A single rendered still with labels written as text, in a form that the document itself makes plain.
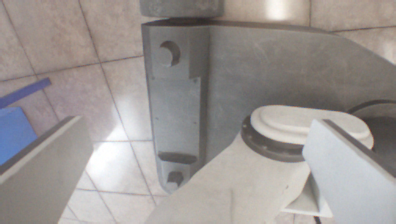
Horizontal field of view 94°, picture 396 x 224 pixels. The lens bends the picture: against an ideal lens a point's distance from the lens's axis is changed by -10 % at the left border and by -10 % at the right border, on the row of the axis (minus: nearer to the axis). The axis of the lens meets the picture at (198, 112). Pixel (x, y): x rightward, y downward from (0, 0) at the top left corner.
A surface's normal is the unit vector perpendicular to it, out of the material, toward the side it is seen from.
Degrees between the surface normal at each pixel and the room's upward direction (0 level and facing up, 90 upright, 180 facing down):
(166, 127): 0
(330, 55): 0
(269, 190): 90
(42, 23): 0
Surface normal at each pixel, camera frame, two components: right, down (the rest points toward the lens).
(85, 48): -0.20, 0.47
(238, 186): 0.01, -0.87
